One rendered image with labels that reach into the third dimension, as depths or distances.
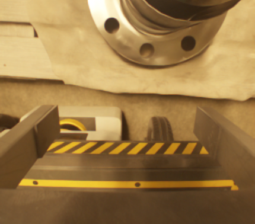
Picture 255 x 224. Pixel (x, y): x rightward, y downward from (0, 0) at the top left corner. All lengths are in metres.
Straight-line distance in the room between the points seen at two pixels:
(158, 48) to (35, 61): 0.27
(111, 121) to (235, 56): 0.32
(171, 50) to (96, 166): 0.24
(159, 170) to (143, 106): 0.32
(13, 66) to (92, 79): 0.19
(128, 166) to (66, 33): 0.29
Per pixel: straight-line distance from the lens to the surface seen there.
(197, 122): 0.16
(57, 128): 0.16
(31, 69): 0.45
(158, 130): 0.47
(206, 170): 0.31
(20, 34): 0.48
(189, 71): 0.40
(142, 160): 0.28
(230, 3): 0.23
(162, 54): 0.35
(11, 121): 0.66
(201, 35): 0.37
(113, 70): 0.37
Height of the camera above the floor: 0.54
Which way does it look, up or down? 73 degrees down
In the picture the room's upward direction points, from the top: 177 degrees clockwise
